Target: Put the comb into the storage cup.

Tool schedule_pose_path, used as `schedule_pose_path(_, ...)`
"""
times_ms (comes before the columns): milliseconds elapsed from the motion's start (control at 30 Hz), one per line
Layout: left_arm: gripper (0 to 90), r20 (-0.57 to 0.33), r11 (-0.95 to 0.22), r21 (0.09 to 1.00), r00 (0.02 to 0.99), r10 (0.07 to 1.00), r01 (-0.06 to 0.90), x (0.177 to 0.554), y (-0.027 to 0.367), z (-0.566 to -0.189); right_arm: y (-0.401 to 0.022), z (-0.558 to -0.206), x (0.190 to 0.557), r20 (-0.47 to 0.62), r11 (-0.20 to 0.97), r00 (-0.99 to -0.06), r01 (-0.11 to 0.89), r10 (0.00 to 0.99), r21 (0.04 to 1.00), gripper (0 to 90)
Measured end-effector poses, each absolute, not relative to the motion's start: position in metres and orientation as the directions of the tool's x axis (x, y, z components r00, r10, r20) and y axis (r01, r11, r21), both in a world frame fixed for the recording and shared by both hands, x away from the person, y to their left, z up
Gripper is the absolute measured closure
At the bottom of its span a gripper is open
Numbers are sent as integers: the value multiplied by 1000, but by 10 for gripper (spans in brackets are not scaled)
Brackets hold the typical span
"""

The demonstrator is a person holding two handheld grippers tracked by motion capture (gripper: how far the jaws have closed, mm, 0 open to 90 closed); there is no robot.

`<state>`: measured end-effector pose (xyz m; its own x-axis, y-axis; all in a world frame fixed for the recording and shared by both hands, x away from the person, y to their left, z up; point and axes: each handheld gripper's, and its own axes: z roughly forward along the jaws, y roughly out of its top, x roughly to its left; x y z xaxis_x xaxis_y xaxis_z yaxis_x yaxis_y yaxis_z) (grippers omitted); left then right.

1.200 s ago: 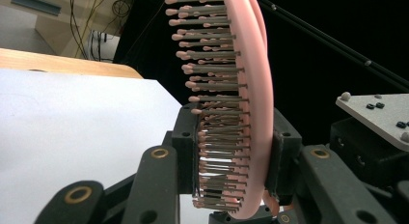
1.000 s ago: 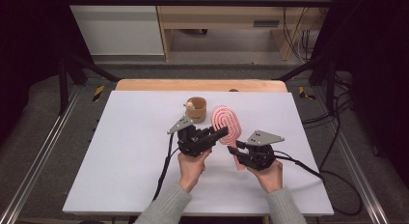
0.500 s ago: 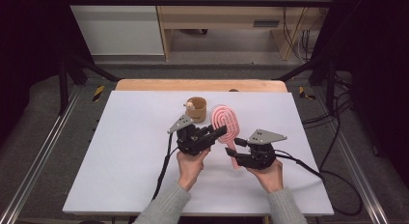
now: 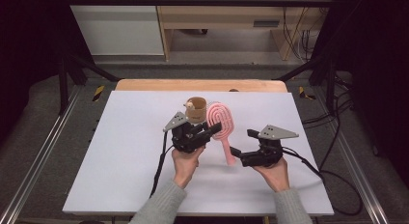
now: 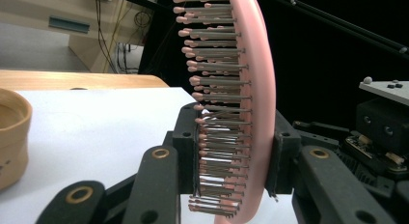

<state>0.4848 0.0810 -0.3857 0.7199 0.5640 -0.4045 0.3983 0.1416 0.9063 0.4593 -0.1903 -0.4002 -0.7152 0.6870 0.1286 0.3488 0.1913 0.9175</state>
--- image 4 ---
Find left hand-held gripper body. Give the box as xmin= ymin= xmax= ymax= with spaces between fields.
xmin=162 ymin=111 xmax=210 ymax=154

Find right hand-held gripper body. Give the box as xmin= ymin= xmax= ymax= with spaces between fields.
xmin=239 ymin=125 xmax=300 ymax=169

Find pink hairbrush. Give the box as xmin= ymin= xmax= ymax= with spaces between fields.
xmin=205 ymin=101 xmax=237 ymax=167

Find brown cup with small figure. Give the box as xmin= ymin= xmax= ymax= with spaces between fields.
xmin=183 ymin=97 xmax=207 ymax=125

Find person's right hand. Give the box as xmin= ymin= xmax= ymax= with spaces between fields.
xmin=252 ymin=156 xmax=290 ymax=193

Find person's left hand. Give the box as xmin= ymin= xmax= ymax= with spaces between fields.
xmin=171 ymin=146 xmax=206 ymax=189

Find wooden table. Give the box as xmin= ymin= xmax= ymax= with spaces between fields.
xmin=115 ymin=78 xmax=288 ymax=93

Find yellow black hazard tape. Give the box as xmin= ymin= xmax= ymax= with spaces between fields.
xmin=92 ymin=85 xmax=106 ymax=102
xmin=298 ymin=86 xmax=316 ymax=101

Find white board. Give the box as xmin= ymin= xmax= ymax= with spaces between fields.
xmin=62 ymin=90 xmax=336 ymax=217

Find light wooden desk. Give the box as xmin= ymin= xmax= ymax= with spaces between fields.
xmin=153 ymin=0 xmax=336 ymax=62

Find white cabinet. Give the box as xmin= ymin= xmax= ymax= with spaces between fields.
xmin=63 ymin=0 xmax=165 ymax=56

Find dark curtain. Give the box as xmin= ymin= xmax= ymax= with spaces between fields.
xmin=0 ymin=0 xmax=95 ymax=145
xmin=310 ymin=0 xmax=409 ymax=180

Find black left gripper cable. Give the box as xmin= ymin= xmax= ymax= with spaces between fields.
xmin=149 ymin=131 xmax=175 ymax=199

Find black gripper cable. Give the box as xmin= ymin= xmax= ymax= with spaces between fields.
xmin=282 ymin=146 xmax=364 ymax=217
xmin=149 ymin=131 xmax=175 ymax=199

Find black floor cables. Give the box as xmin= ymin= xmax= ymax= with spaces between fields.
xmin=302 ymin=72 xmax=355 ymax=167

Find black metal frame stand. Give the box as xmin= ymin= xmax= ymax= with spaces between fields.
xmin=273 ymin=53 xmax=338 ymax=116
xmin=57 ymin=53 xmax=122 ymax=116

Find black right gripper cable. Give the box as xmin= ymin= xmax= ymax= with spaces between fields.
xmin=282 ymin=146 xmax=364 ymax=217

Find aluminium rail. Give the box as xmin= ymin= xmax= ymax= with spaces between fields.
xmin=313 ymin=88 xmax=391 ymax=224
xmin=0 ymin=87 xmax=82 ymax=224

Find hanging black cables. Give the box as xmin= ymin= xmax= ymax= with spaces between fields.
xmin=282 ymin=6 xmax=322 ymax=63

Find black horizontal frame bar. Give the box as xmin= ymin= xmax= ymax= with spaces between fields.
xmin=64 ymin=0 xmax=336 ymax=8

